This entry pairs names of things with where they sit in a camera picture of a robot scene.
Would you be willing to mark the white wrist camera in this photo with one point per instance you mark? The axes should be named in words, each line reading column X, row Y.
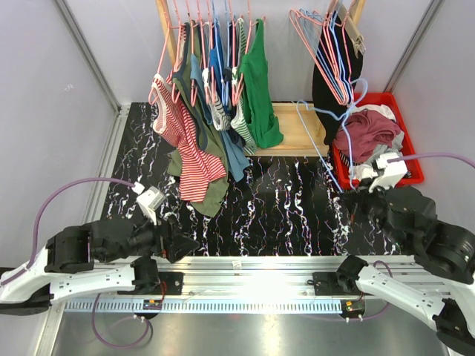
column 391, row 169
column 149, row 200

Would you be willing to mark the black garment on rack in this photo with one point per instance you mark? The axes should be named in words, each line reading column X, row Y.
column 321, row 96

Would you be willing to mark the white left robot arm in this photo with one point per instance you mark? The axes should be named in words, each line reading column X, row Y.
column 110, row 255

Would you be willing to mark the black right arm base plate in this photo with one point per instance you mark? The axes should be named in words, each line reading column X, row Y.
column 326, row 284

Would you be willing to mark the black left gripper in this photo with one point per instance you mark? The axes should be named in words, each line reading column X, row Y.
column 177, row 248

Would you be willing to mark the grey tank top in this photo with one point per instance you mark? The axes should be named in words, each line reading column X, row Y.
column 394, row 147

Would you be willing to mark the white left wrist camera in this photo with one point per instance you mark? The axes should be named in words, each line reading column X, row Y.
column 149, row 200

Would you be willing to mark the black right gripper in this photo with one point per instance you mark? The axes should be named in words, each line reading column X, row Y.
column 357, row 199

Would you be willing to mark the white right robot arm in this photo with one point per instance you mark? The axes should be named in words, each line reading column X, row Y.
column 444, row 250

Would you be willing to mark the wooden clothes rack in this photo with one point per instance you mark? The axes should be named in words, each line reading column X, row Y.
column 302, row 131

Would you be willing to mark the red plastic bin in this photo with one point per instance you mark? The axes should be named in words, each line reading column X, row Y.
column 414, row 175

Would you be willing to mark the maroon tank top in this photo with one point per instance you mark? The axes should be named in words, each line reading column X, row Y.
column 367, row 129

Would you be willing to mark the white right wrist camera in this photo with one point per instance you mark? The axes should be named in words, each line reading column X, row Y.
column 391, row 169

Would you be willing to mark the green white striped tank top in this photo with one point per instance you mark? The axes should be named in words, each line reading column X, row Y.
column 238, row 123

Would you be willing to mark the red white striped tank top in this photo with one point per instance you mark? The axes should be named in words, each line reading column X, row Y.
column 175, row 124

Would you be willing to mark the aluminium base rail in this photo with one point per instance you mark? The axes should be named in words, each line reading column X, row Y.
column 254, row 278

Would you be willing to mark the light blue tank top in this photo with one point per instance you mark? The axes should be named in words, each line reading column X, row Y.
column 217, row 118

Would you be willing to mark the white plain tank top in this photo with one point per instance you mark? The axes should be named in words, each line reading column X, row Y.
column 361, row 172

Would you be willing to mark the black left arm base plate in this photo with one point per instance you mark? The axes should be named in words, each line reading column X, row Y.
column 171, row 282

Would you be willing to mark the white slotted cable duct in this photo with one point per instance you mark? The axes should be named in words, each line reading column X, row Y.
column 202, row 306

